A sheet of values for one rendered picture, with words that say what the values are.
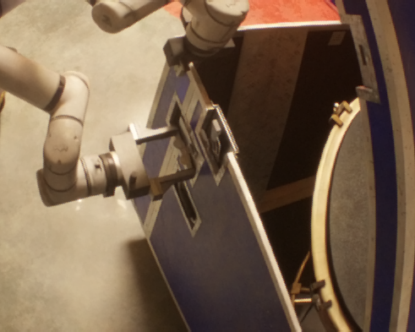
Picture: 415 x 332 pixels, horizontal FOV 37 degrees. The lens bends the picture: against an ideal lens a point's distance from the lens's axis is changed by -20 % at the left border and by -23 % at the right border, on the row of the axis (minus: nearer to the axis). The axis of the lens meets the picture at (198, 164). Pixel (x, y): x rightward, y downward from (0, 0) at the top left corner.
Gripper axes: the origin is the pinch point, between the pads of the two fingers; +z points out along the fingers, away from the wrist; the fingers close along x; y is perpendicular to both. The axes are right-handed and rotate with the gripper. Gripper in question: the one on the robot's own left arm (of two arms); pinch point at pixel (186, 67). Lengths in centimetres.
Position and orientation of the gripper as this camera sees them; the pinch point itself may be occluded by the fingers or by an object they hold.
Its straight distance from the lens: 156.2
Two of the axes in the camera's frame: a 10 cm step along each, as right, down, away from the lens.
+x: 9.2, -2.3, 3.2
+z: -2.5, 3.0, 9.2
